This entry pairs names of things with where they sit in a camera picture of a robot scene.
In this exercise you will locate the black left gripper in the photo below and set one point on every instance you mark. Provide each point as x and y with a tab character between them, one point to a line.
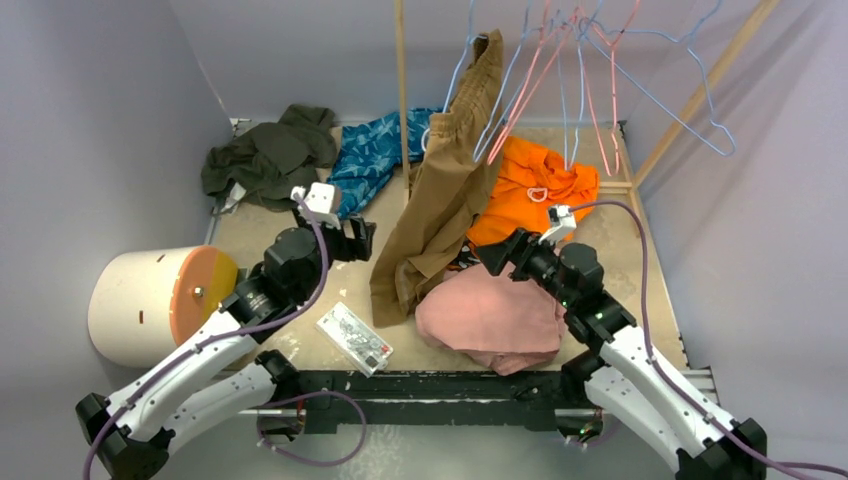
352	249

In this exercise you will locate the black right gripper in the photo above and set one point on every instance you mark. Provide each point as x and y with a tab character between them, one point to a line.
519	250

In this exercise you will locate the pink shorts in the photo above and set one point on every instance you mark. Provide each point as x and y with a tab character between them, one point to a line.
503	325

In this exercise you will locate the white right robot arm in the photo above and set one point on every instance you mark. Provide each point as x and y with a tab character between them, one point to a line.
623	374

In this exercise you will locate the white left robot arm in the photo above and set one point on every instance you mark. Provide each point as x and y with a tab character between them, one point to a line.
134	431

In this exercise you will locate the camouflage patterned shorts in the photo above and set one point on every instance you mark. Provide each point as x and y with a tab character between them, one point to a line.
465	258

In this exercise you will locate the orange shorts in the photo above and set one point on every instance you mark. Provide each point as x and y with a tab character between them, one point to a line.
532	177

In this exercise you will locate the blue patterned shorts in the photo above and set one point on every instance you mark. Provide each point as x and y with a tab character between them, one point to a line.
369	153

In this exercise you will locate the dark green shorts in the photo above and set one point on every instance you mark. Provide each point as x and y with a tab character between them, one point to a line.
272	158

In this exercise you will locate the tan khaki shorts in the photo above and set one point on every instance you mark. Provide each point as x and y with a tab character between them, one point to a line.
450	190

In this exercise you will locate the light blue hanger holding shorts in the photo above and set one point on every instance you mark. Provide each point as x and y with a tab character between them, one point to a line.
471	36

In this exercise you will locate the clear plastic packet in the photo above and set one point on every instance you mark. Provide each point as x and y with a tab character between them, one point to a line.
359	343

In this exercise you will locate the white cylindrical bin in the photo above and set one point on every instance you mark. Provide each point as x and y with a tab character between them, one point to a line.
144	305

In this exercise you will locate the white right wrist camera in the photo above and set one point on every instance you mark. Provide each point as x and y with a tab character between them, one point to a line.
562	223

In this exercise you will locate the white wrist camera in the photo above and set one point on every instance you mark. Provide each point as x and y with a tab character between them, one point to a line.
562	223
323	200

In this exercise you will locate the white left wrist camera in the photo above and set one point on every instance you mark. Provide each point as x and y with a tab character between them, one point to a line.
323	200

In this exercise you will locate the light blue wire hanger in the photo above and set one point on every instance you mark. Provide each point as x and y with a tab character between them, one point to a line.
498	113

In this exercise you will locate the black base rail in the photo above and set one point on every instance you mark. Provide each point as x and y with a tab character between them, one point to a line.
325	400

